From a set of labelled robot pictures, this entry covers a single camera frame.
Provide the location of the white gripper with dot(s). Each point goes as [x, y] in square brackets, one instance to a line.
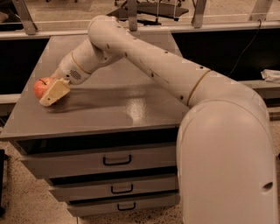
[69, 69]

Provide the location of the black office chair base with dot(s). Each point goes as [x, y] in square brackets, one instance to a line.
[130, 9]

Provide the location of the middle grey drawer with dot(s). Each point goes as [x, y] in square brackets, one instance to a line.
[114, 187]

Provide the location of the grey drawer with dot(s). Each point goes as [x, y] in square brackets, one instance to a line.
[108, 206]
[97, 161]
[114, 187]

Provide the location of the grey drawer cabinet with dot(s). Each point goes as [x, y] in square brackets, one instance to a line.
[118, 106]

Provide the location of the top grey drawer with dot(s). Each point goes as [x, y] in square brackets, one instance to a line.
[97, 161]

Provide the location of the grey metal railing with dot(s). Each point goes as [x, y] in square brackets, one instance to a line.
[46, 18]

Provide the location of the red apple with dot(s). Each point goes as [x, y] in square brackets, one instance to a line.
[41, 86]

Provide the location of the white packet on ledge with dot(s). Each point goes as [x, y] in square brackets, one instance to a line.
[271, 75]

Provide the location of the bottom grey drawer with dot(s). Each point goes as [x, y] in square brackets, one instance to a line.
[108, 206]

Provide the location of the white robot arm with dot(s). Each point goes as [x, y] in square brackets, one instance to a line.
[226, 165]

